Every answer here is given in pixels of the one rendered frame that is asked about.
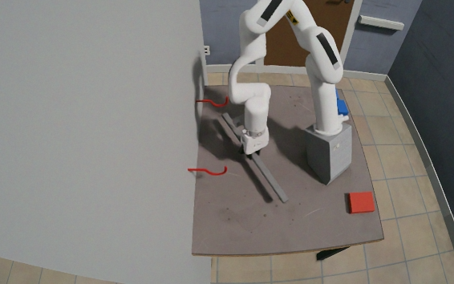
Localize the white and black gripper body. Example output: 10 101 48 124
241 126 269 154

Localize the blue rectangular block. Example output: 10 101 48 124
337 99 348 116

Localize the red flat square block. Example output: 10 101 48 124
348 192 375 214

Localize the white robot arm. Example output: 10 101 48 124
229 0 349 137

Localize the grey long bar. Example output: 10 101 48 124
221 113 289 204

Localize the white wall panel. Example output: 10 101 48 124
0 0 211 284

